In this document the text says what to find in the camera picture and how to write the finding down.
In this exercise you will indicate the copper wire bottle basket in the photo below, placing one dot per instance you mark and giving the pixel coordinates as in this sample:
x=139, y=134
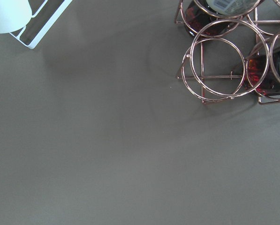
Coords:
x=215, y=65

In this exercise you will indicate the tea bottle white cap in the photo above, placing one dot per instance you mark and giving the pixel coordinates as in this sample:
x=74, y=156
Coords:
x=200, y=13
x=270, y=86

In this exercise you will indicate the pale blue cup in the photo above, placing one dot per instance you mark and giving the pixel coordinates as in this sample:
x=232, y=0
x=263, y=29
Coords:
x=14, y=14

